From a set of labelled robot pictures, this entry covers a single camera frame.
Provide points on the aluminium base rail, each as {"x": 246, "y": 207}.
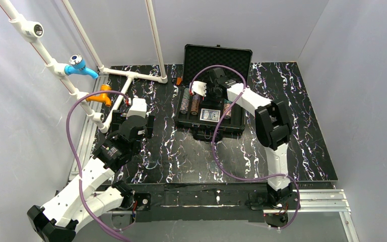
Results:
{"x": 247, "y": 194}

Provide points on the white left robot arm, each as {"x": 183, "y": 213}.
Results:
{"x": 74, "y": 207}

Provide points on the blue playing card deck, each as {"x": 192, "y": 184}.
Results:
{"x": 210, "y": 115}

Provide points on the green poker chip stack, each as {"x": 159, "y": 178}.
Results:
{"x": 185, "y": 101}

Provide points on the clear acrylic dealer button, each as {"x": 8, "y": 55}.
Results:
{"x": 213, "y": 167}

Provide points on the white PVC pipe frame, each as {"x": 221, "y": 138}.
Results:
{"x": 32, "y": 32}

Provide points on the orange plastic faucet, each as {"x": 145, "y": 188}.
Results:
{"x": 103, "y": 97}

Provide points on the clear round acrylic disc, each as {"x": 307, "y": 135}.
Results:
{"x": 151, "y": 163}

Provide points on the purple poker chip stack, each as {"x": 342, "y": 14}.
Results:
{"x": 194, "y": 110}

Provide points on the small orange block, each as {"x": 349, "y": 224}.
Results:
{"x": 178, "y": 81}

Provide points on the orange poker chip stack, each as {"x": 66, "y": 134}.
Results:
{"x": 227, "y": 111}

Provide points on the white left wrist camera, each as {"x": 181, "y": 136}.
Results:
{"x": 138, "y": 108}

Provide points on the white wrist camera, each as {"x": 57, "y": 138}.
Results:
{"x": 138, "y": 108}
{"x": 198, "y": 87}

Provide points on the blue plastic faucet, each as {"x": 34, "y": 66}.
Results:
{"x": 77, "y": 65}

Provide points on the black poker set case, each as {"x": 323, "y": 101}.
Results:
{"x": 196, "y": 59}

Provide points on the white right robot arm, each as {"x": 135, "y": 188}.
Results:
{"x": 272, "y": 124}

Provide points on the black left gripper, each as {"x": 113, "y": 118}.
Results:
{"x": 149, "y": 121}

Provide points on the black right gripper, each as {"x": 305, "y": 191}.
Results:
{"x": 211, "y": 92}

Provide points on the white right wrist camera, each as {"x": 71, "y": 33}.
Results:
{"x": 198, "y": 87}

